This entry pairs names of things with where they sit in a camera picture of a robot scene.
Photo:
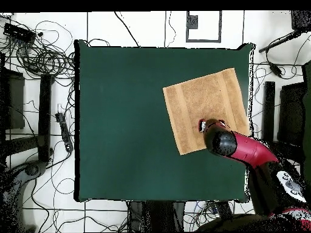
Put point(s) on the orange terry towel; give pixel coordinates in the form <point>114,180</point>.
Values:
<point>194,104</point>

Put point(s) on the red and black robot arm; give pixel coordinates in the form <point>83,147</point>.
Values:
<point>243,148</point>

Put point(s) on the black flat box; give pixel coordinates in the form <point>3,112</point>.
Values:
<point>291,114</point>
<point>14,102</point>

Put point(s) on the long black bar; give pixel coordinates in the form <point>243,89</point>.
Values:
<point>269,109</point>
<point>45,116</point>

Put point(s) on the black oblong box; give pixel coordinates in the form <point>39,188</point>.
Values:
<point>223,210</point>

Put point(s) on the black power adapter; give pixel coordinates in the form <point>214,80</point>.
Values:
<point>275,70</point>

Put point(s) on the dark green table cloth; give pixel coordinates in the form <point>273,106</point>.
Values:
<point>109,109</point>

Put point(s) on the black tripod rod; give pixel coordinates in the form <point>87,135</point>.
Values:
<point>279,41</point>

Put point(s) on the small black power strip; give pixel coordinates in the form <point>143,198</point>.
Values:
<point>64,131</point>

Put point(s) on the black speckled box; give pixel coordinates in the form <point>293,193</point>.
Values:
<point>301,20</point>

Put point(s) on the black chair base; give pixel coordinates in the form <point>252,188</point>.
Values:
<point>32,170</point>

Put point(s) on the grey square frame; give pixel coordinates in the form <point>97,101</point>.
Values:
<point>187,34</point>

